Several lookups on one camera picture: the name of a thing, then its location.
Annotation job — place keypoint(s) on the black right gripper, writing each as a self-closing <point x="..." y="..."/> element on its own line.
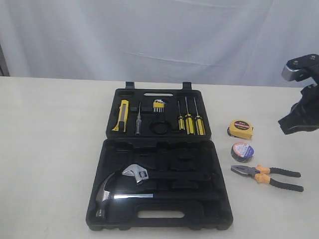
<point x="304" y="113"/>

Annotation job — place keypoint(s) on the yellow tape measure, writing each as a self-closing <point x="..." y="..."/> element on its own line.
<point x="240" y="129"/>

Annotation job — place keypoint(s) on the black electrical tape roll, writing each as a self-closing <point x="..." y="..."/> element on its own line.
<point x="242" y="152"/>

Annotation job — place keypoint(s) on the orange black handled pliers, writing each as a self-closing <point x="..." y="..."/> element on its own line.
<point x="261" y="175"/>

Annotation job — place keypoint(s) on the yellow utility knife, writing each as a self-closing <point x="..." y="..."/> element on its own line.
<point x="121" y="124"/>

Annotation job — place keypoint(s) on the black plastic tool case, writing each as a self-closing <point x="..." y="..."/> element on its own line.
<point x="161" y="146"/>

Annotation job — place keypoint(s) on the small yellow black screwdriver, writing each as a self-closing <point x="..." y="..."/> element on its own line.
<point x="180" y="118"/>

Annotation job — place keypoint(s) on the yellow hex key set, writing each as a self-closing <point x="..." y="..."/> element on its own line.
<point x="158" y="106"/>

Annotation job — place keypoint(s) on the clear voltage tester screwdriver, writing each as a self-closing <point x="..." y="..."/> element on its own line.
<point x="138" y="121"/>

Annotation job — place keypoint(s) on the silver adjustable wrench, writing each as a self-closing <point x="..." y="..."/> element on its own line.
<point x="142" y="174"/>

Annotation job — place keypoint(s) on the steel claw hammer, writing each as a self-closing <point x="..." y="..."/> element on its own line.
<point x="104" y="196"/>

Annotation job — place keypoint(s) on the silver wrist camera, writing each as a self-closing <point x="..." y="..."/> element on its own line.
<point x="302" y="68"/>

